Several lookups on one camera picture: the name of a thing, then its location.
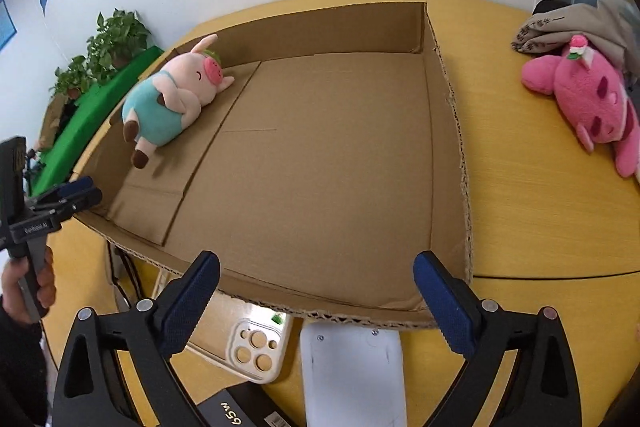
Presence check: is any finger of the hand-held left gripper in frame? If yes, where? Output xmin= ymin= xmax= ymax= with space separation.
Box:
xmin=30 ymin=187 xmax=103 ymax=221
xmin=47 ymin=176 xmax=95 ymax=202

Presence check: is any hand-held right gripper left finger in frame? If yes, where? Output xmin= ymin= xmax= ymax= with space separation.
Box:
xmin=52 ymin=250 xmax=222 ymax=427

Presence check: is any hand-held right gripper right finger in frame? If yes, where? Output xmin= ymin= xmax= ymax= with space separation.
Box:
xmin=413 ymin=250 xmax=583 ymax=427

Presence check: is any pale blue plastic device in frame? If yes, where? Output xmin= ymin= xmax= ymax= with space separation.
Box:
xmin=299 ymin=324 xmax=407 ymax=427

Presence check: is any black charger box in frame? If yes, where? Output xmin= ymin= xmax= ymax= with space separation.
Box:
xmin=197 ymin=384 xmax=301 ymax=427

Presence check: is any cardboard box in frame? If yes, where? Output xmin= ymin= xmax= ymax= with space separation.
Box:
xmin=72 ymin=1 xmax=473 ymax=333

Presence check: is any person's left forearm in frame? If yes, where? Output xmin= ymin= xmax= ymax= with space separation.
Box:
xmin=0 ymin=304 xmax=53 ymax=427

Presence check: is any yellow wooden desktop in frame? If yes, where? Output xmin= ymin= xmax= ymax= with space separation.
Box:
xmin=37 ymin=0 xmax=640 ymax=427

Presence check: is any person's left hand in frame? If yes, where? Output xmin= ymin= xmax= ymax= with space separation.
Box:
xmin=0 ymin=246 xmax=57 ymax=324

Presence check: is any green cloth covered table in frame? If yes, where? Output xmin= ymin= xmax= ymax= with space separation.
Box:
xmin=25 ymin=46 xmax=166 ymax=198

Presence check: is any cream phone case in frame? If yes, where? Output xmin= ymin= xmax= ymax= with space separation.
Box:
xmin=226 ymin=318 xmax=293 ymax=384

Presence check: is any small potted green plant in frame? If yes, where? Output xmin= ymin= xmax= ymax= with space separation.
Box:
xmin=54 ymin=56 xmax=98 ymax=100

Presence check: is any pink pig plush toy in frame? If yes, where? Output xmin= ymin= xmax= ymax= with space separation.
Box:
xmin=121 ymin=34 xmax=236 ymax=169

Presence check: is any magenta plush toy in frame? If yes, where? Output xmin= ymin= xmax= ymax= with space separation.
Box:
xmin=521 ymin=34 xmax=640 ymax=180

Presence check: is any grey printed cloth bag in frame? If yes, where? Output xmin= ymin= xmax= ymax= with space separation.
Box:
xmin=511 ymin=0 xmax=640 ymax=82

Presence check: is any black fabric item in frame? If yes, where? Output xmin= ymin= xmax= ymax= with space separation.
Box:
xmin=531 ymin=0 xmax=567 ymax=16

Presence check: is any blue framed wall poster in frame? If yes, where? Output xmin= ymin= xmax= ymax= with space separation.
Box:
xmin=0 ymin=0 xmax=16 ymax=50

